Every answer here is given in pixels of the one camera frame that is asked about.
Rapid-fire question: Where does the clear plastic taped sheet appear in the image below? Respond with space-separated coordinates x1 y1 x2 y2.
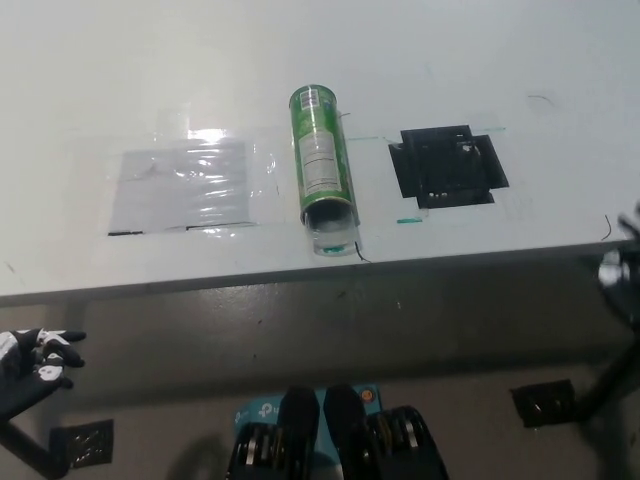
107 141 256 235

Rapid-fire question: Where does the green cylindrical chips can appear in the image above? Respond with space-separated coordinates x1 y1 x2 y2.
287 84 361 227

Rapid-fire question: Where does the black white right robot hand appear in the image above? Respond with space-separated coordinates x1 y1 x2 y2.
617 199 640 251

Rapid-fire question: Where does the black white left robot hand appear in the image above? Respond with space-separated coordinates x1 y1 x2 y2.
0 327 88 426

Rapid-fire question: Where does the teal router box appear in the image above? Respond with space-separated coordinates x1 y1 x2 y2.
233 383 384 457

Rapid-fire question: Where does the clear glossy tape film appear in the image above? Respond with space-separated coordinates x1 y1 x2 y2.
62 107 282 239

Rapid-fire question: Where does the black tape square patch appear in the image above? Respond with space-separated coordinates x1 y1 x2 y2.
388 123 510 210

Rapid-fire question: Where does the clear plastic can lid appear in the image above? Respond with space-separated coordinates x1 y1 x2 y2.
301 201 363 259

